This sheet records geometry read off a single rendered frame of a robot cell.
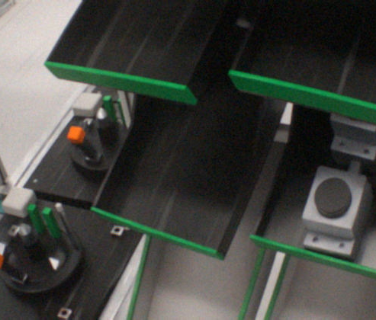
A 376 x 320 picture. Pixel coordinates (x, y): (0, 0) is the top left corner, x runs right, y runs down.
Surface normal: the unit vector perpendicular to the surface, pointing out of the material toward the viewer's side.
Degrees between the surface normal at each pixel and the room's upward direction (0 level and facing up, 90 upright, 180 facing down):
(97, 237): 0
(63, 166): 0
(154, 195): 25
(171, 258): 45
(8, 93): 0
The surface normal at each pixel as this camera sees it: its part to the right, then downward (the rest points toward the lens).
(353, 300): -0.46, -0.09
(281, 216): -0.35, -0.42
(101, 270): -0.15, -0.75
